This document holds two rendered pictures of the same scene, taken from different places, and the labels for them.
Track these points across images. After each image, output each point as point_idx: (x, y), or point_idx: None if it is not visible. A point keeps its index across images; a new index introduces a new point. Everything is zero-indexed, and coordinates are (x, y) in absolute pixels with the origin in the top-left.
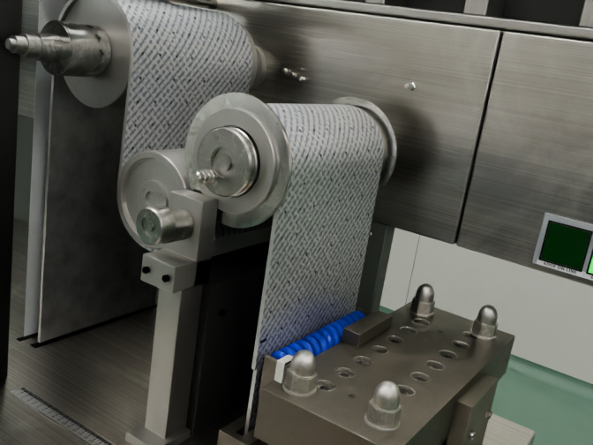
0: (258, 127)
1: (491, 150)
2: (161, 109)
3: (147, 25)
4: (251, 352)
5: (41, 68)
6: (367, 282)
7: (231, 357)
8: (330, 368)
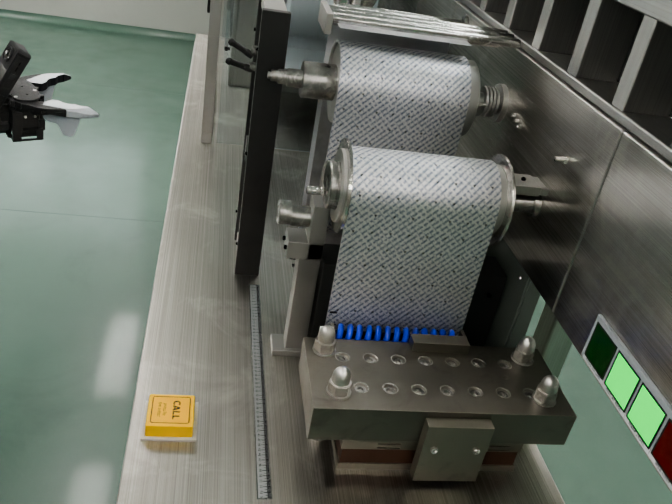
0: (343, 167)
1: (590, 240)
2: (363, 132)
3: (358, 72)
4: None
5: None
6: (509, 317)
7: None
8: (365, 351)
